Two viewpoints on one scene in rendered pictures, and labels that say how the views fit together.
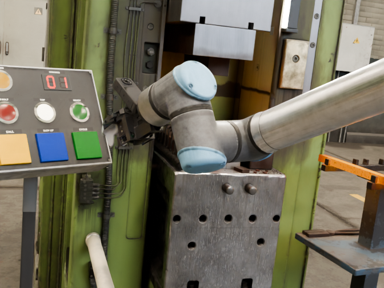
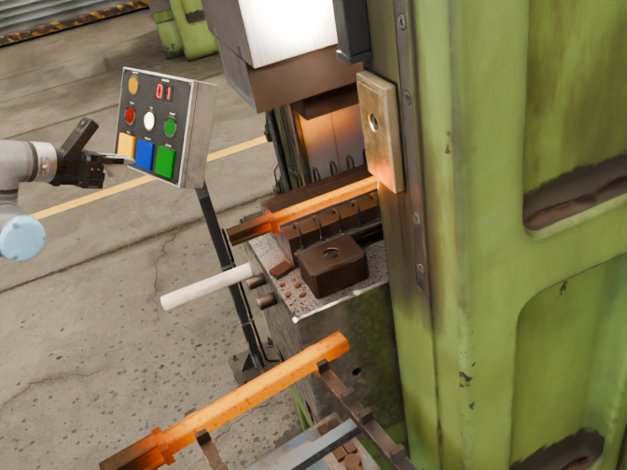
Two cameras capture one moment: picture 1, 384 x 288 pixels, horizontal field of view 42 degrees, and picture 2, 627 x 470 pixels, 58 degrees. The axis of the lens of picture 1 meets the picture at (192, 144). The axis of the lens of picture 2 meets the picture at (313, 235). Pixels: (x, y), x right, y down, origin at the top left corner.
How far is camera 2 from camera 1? 2.07 m
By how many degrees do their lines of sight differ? 85
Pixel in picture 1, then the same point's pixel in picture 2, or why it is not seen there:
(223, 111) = not seen: hidden behind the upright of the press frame
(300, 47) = (373, 98)
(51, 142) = (143, 150)
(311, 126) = not seen: outside the picture
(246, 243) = not seen: hidden behind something
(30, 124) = (139, 130)
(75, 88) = (174, 101)
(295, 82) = (382, 172)
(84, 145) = (161, 161)
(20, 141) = (128, 143)
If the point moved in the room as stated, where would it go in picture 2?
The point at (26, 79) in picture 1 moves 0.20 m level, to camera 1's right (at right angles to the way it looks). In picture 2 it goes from (146, 85) to (134, 114)
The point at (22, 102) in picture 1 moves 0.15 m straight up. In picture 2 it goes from (140, 107) to (120, 54)
